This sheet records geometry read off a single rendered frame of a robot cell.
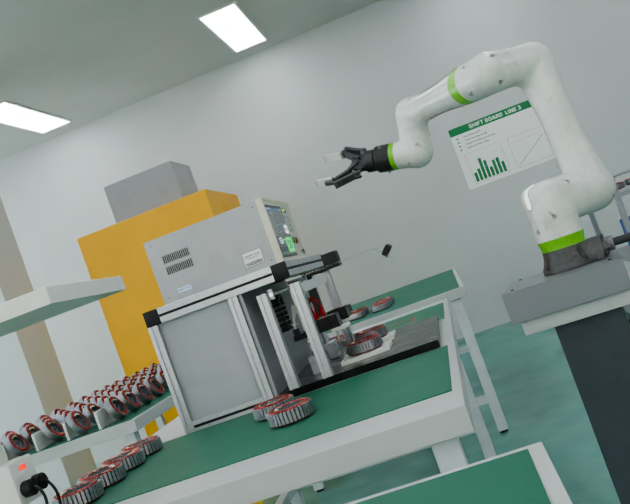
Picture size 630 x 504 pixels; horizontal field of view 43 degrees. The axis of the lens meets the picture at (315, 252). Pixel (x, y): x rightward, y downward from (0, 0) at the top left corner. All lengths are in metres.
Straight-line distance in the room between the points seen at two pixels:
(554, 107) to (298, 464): 1.34
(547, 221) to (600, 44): 5.87
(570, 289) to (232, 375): 0.94
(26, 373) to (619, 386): 4.69
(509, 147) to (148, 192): 3.39
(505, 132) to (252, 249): 5.61
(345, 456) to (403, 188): 6.35
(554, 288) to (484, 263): 5.61
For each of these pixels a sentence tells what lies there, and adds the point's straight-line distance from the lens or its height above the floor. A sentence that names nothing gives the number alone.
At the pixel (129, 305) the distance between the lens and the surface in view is 6.33.
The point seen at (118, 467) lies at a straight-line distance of 2.00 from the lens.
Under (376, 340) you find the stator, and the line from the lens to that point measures 2.38.
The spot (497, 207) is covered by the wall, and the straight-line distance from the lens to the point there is 7.73.
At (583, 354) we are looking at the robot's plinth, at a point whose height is 0.61.
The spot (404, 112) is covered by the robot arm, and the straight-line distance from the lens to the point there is 2.66.
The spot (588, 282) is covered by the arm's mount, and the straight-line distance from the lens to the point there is 2.12.
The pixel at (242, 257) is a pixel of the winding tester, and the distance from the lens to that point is 2.37.
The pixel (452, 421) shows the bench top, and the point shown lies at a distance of 1.44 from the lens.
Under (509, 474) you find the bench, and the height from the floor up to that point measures 0.75.
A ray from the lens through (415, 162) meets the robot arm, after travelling 2.65.
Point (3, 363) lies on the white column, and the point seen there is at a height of 1.22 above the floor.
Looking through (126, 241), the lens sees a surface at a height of 1.79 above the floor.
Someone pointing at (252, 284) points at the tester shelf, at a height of 1.08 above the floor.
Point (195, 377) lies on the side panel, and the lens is 2.32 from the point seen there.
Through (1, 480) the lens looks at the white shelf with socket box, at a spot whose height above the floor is 0.88.
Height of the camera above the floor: 1.05
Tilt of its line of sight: 2 degrees up
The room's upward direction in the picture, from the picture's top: 20 degrees counter-clockwise
